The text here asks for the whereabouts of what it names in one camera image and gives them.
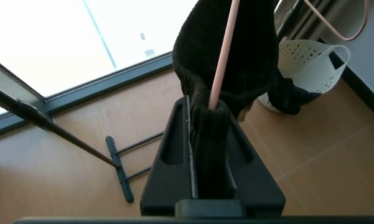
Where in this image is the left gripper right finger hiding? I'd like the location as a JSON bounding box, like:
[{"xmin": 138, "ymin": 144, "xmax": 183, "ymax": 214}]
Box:
[{"xmin": 226, "ymin": 118, "xmax": 286, "ymax": 218}]

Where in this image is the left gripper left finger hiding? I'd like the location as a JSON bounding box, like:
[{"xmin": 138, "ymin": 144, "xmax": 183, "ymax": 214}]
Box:
[{"xmin": 139, "ymin": 95, "xmax": 197, "ymax": 217}]

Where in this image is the black garment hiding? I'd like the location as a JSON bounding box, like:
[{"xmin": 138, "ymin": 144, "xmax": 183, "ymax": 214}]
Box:
[
  {"xmin": 171, "ymin": 0, "xmax": 280, "ymax": 200},
  {"xmin": 266, "ymin": 68, "xmax": 322, "ymax": 116}
]

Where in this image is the white laundry basket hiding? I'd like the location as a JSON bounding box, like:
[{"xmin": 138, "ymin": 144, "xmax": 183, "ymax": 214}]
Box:
[{"xmin": 257, "ymin": 36, "xmax": 351, "ymax": 114}]

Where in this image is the black clothes rack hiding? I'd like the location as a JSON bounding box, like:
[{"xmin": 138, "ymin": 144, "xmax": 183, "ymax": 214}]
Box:
[{"xmin": 0, "ymin": 0, "xmax": 301, "ymax": 204}]

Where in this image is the window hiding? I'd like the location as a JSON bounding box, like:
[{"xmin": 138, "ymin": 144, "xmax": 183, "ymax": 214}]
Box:
[{"xmin": 0, "ymin": 0, "xmax": 200, "ymax": 141}]

